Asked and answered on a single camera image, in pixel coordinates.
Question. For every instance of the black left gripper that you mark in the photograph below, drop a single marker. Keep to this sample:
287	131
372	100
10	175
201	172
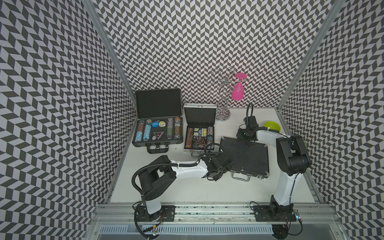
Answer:
228	167

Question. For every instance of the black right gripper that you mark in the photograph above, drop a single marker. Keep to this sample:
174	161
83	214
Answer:
239	136

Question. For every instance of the black carbon poker case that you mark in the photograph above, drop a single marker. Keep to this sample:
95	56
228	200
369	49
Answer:
249	159

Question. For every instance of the small silver poker case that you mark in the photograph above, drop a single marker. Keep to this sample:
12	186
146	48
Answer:
200	134

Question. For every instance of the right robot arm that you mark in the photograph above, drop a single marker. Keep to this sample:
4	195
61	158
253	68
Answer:
293	160

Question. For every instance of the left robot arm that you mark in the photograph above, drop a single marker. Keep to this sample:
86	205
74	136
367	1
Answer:
152	180

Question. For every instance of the large black poker case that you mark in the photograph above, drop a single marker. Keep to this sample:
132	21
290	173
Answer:
158	111

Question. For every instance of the lime green bowl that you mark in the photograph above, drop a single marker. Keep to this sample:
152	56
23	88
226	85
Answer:
272	125

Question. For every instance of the pink wine glass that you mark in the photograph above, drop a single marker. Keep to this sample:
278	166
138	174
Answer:
238	91

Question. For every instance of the black red triangle plaque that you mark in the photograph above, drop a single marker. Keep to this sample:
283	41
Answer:
157	135

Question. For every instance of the chrome wire glass rack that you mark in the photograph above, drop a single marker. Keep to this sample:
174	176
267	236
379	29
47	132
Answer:
223	79

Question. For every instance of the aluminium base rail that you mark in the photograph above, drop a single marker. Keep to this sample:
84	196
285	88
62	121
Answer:
215	213

